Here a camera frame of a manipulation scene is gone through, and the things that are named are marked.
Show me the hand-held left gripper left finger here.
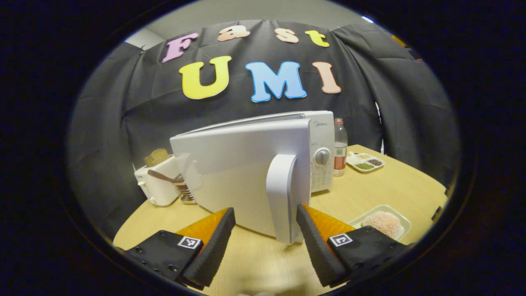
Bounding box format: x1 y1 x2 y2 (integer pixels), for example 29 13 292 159
123 207 237 288

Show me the pale green square plate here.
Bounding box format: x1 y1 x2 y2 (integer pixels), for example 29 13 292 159
347 204 412 243

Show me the white toaster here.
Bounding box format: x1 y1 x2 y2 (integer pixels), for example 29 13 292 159
134 154 183 207

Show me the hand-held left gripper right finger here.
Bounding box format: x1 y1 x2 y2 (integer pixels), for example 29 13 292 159
296 204 411 288

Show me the black backdrop cloth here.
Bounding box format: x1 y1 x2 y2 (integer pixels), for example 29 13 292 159
68 20 459 239

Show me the white divided dish of beans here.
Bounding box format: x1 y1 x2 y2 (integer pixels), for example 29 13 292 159
346 151 385 173

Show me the white microwave oven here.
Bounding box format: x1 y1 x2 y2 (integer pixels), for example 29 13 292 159
170 110 335 246

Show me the clear bottle with red label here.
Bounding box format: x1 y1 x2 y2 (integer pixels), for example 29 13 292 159
333 118 348 177

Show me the brown wooden spoon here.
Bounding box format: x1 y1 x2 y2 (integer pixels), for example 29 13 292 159
147 169 185 184

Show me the brown bread slice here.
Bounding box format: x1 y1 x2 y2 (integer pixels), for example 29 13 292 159
143 148 171 167

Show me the ribbed glass jar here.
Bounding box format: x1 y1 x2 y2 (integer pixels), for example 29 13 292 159
175 181 197 205

